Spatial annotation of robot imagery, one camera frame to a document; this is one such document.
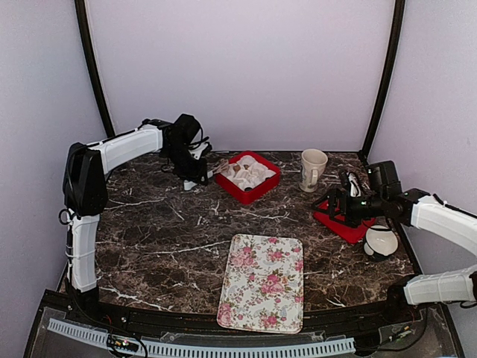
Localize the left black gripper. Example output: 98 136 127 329
164 143 209 185

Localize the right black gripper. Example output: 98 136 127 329
312 187 387 228

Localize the red box lid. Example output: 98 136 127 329
321 218 376 245

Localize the red chocolate box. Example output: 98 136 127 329
215 151 280 204

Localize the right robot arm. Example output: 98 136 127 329
311 160 476 324

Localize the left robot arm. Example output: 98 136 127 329
58 113 212 295

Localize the white ceramic mug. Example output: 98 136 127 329
299 148 328 192

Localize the white and dark bowl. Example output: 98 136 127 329
364 225 399 262

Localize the floral rectangular tray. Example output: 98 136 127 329
216 234 304 334

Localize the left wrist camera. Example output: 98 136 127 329
189 141 212 160

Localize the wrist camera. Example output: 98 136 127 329
338 170 363 198
189 141 212 160

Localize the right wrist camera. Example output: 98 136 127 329
338 170 363 198

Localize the white slotted cable duct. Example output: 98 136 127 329
47 318 356 357

